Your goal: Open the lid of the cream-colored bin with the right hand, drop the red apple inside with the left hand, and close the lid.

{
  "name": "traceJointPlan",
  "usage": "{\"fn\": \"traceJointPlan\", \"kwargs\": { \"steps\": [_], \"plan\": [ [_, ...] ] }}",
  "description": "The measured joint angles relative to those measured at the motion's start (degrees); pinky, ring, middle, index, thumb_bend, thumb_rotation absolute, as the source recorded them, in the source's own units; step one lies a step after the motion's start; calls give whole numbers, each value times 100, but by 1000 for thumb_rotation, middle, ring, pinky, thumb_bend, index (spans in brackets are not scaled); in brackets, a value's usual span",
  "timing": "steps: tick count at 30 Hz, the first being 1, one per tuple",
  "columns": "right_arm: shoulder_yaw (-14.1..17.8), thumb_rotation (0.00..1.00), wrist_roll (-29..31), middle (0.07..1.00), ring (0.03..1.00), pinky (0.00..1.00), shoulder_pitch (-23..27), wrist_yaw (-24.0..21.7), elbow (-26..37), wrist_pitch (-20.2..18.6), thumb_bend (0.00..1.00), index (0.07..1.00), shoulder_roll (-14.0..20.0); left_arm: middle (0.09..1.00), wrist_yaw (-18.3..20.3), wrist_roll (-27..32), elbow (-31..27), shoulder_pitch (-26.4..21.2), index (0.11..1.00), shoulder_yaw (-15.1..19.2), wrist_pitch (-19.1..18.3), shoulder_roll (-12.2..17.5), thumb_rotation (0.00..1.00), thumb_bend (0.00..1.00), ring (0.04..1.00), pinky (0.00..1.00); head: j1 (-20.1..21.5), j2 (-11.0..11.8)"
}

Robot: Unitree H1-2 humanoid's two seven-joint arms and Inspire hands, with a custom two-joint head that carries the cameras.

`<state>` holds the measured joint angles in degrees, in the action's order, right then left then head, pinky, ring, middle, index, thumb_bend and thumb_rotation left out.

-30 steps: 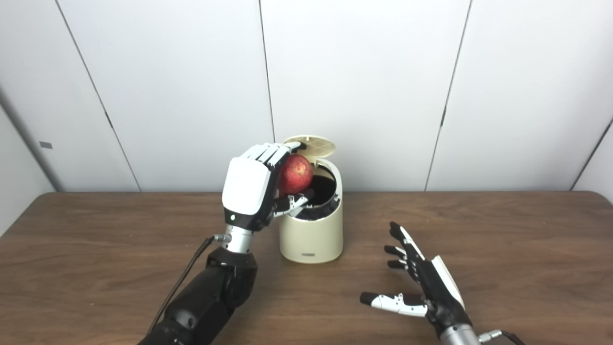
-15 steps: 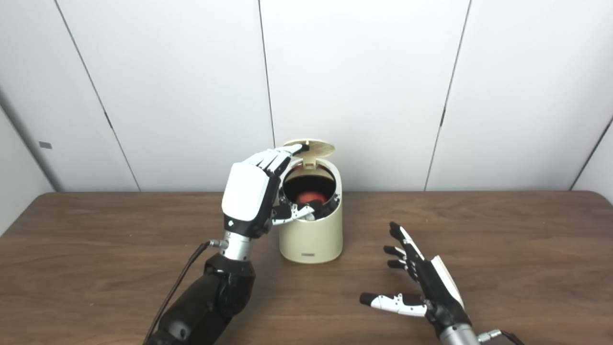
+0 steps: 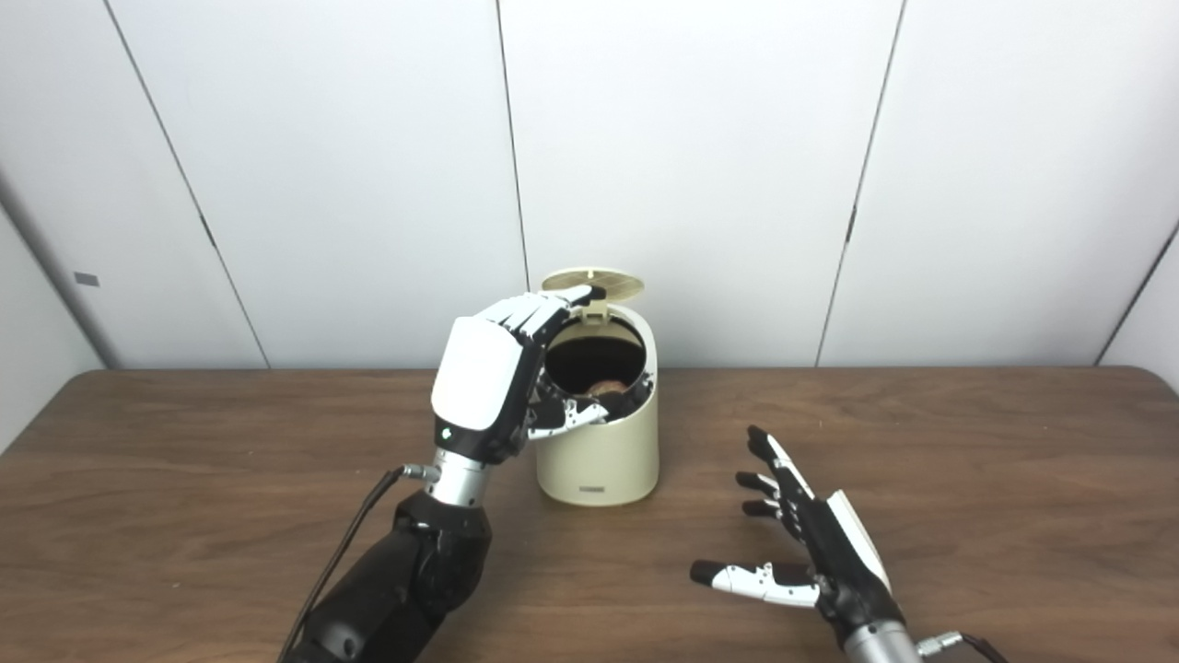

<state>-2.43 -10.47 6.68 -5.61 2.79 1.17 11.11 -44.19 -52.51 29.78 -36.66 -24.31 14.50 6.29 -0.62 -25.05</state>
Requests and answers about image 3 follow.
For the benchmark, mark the red apple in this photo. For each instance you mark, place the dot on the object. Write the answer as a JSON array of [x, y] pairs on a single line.
[[610, 388]]

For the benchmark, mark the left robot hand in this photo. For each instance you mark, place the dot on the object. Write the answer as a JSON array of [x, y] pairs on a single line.
[[479, 378]]

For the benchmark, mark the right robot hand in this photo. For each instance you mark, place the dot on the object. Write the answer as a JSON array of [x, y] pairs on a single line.
[[843, 562]]

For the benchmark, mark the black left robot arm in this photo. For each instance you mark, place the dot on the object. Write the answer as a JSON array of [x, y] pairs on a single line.
[[405, 580]]

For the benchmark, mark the cream round bin lid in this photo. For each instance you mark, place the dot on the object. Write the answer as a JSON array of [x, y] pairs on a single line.
[[619, 281]]

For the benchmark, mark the cream-colored bin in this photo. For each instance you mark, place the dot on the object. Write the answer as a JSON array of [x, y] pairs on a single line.
[[603, 460]]

